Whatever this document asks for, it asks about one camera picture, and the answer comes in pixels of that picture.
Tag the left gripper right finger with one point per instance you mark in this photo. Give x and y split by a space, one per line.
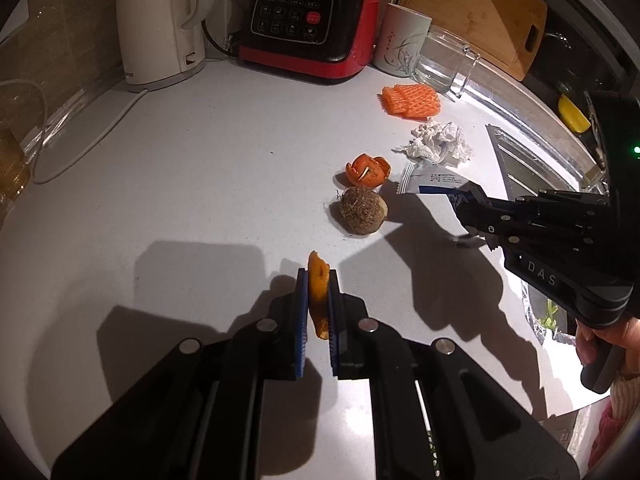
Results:
436 413

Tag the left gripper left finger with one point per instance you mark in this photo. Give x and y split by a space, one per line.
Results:
196 414

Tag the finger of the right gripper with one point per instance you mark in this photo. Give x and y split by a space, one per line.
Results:
478 238
474 208

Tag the blue white torn packet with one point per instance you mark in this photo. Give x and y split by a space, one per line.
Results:
426 178

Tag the orange peel slice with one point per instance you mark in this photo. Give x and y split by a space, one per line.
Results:
318 283

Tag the person right hand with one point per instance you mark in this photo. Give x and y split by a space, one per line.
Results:
625 333

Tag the stainless steel sink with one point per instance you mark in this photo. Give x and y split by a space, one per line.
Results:
525 173

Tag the crumpled white tissue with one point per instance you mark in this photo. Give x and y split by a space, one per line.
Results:
437 142

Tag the brown taro root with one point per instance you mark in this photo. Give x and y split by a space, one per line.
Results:
363 210

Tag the orange peel cup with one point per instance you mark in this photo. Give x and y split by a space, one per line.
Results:
366 171

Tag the orange foam fruit net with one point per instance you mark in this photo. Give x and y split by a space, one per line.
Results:
411 101

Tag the yellow bowl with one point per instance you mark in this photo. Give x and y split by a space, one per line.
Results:
572 116

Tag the clear glass pitcher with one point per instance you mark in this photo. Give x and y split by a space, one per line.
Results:
445 63

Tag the white ceramic cup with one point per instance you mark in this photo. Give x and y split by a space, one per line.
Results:
400 41

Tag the wooden cutting board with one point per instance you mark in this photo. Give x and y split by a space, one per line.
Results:
506 33

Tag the white electric kettle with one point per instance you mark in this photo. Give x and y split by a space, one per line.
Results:
161 41

